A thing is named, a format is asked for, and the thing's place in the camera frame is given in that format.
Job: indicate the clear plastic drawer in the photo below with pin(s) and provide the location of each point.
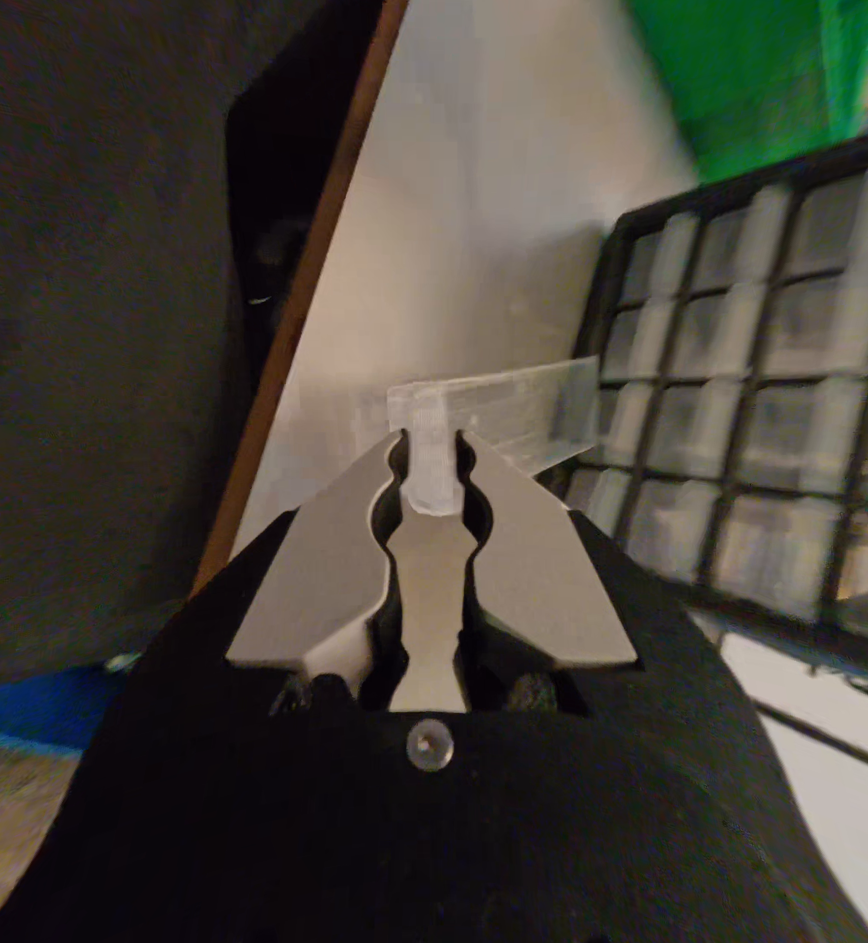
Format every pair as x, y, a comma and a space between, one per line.
500, 412

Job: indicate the green plastic bin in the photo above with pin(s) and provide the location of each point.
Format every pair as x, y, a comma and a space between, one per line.
736, 74

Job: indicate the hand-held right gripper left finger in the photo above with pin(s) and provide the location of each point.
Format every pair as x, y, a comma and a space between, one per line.
308, 582

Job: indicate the black drawer cabinet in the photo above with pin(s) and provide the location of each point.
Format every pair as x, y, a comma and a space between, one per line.
603, 280

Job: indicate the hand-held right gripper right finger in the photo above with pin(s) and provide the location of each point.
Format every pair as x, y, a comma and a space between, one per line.
551, 582

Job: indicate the blue plastic object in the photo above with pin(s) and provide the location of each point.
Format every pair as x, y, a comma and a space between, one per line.
36, 711

